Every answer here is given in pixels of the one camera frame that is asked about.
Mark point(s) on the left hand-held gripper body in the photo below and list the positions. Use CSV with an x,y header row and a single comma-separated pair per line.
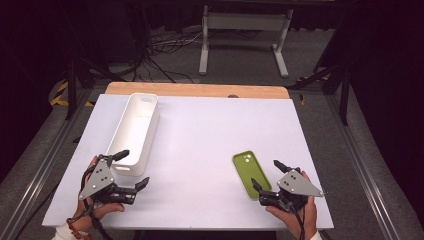
x,y
100,180

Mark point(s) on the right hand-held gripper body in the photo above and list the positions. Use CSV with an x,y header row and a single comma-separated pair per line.
x,y
296,185

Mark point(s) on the green phone case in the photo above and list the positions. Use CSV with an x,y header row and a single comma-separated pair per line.
x,y
250,173

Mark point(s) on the white plastic storage bin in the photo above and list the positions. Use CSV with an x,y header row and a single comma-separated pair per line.
x,y
133,130

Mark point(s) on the person's left hand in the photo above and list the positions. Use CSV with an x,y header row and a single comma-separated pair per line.
x,y
100,210

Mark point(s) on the person's right hand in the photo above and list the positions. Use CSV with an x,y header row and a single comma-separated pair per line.
x,y
300,220

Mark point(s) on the white table cover board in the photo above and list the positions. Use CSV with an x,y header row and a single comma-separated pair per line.
x,y
200,150

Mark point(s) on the black tripod stand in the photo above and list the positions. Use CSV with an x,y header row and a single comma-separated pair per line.
x,y
344,96
71,90

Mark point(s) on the aluminium floor rail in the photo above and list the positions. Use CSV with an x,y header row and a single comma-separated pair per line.
x,y
363,173
40,173

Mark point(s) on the white metal stand frame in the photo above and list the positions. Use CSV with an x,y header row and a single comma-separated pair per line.
x,y
245,21

